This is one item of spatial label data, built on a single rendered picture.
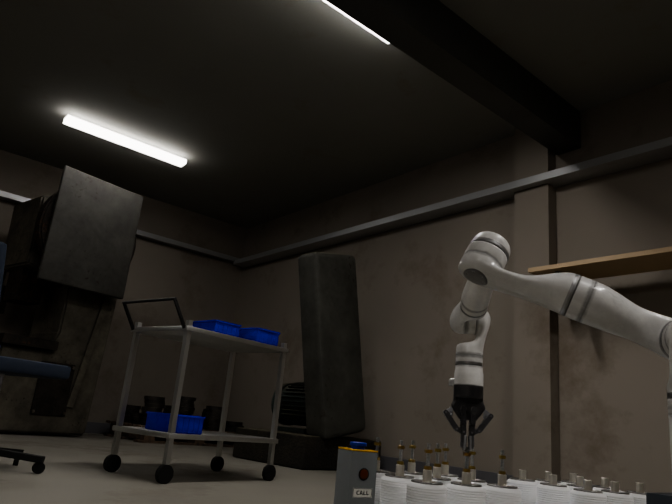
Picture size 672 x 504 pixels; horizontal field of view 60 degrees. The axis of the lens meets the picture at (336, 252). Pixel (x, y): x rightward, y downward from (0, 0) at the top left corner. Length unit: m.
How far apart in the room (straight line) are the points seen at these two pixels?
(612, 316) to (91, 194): 5.43
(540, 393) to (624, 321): 3.21
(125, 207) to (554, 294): 5.46
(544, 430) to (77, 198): 4.56
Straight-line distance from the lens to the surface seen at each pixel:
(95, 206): 6.18
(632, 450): 4.32
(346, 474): 1.42
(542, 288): 1.27
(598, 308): 1.27
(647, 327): 1.34
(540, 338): 4.54
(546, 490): 1.91
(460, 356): 1.56
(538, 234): 4.74
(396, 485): 1.56
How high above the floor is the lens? 0.37
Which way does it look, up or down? 16 degrees up
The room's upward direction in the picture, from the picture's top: 6 degrees clockwise
